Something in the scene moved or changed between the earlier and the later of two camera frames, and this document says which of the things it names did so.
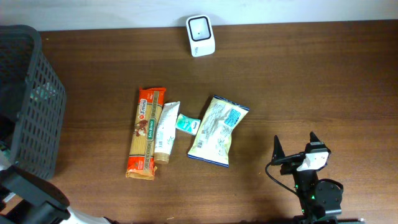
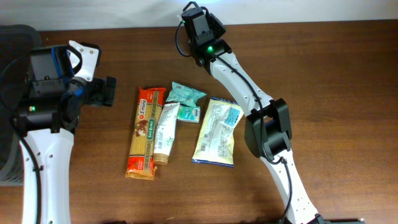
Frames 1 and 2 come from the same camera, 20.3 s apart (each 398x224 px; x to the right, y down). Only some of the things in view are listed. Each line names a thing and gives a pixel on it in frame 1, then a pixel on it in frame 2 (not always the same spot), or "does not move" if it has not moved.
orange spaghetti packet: [141, 160] does not move
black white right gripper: [290, 164] to [212, 24]
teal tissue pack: [187, 124] to [189, 114]
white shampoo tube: [166, 131] does not move
